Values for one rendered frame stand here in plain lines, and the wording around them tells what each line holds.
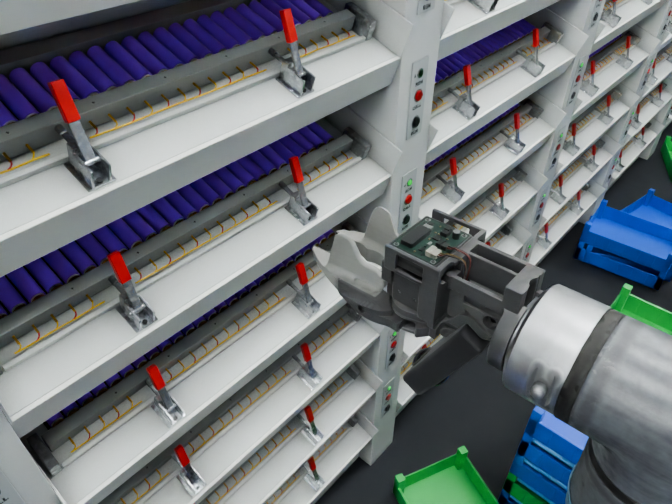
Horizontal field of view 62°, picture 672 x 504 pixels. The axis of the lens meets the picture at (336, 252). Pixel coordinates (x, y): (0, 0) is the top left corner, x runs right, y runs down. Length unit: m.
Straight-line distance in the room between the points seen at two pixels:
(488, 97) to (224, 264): 0.66
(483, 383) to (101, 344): 1.29
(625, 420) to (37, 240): 0.48
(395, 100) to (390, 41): 0.08
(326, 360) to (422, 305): 0.63
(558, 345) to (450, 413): 1.26
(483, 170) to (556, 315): 0.89
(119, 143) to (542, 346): 0.42
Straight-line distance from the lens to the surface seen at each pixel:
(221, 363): 0.84
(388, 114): 0.85
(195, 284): 0.70
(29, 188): 0.56
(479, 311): 0.45
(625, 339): 0.42
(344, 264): 0.50
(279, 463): 1.18
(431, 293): 0.44
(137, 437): 0.80
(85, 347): 0.66
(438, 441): 1.61
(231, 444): 0.99
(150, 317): 0.67
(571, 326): 0.42
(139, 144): 0.59
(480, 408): 1.69
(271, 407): 1.02
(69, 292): 0.67
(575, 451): 1.24
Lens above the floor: 1.35
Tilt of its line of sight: 40 degrees down
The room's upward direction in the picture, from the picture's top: straight up
